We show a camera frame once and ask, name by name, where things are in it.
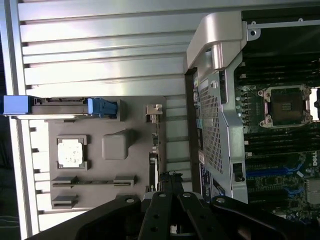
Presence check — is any grey parts rack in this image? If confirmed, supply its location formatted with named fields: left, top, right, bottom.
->
left=28, top=96, right=167, bottom=215

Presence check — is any green motherboard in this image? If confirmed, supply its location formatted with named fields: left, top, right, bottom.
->
left=233, top=64, right=320, bottom=221

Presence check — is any blue expansion slot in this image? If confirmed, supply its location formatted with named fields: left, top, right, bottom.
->
left=246, top=164, right=305, bottom=178

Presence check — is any open black PC case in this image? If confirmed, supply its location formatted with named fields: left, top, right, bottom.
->
left=184, top=11, right=320, bottom=216

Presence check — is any silver CPU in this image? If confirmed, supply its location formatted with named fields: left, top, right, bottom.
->
left=57, top=141, right=85, bottom=166

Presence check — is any silver chipset heatsink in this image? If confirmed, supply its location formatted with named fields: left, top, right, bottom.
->
left=306, top=178, right=320, bottom=205

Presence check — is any CPU socket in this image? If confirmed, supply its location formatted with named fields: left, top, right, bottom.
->
left=258, top=86, right=311, bottom=128

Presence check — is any hard drive with blue caddy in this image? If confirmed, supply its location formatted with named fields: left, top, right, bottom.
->
left=0, top=94, right=118, bottom=117

